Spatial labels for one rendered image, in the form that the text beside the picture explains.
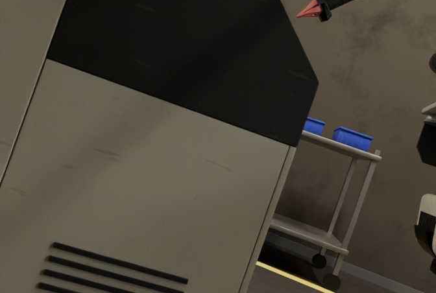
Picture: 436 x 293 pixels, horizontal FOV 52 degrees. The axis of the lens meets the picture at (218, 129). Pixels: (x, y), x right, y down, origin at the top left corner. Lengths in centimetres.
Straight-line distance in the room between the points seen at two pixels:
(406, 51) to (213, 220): 351
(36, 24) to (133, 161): 34
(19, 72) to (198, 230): 50
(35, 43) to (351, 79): 350
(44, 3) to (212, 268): 67
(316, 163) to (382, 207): 68
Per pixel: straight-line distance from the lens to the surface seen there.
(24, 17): 101
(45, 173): 100
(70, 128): 98
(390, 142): 420
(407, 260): 429
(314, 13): 159
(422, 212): 144
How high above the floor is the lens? 76
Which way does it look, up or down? 1 degrees up
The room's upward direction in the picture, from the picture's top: 19 degrees clockwise
